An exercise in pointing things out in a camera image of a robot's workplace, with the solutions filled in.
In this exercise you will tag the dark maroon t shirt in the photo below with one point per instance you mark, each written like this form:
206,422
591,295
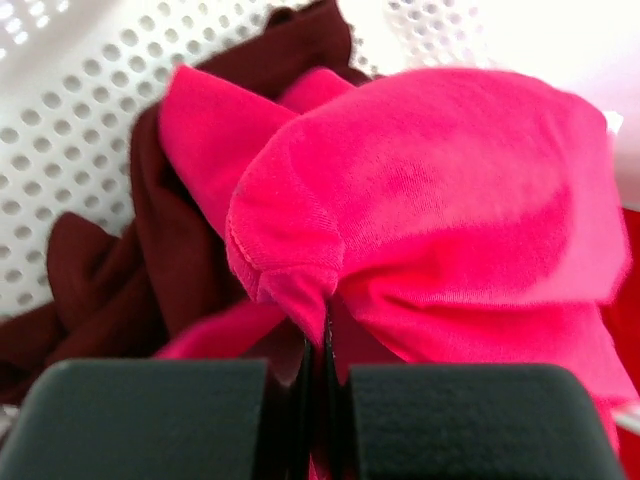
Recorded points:
128,296

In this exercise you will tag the red t shirt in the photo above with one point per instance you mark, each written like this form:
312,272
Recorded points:
622,317

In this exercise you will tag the white perforated plastic basket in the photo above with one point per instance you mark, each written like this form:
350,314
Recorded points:
74,74

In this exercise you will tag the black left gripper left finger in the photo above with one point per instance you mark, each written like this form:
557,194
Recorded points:
231,419

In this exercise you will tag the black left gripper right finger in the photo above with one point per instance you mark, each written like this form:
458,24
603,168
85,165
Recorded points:
390,420

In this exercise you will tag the pink t shirt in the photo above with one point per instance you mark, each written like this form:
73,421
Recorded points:
458,216

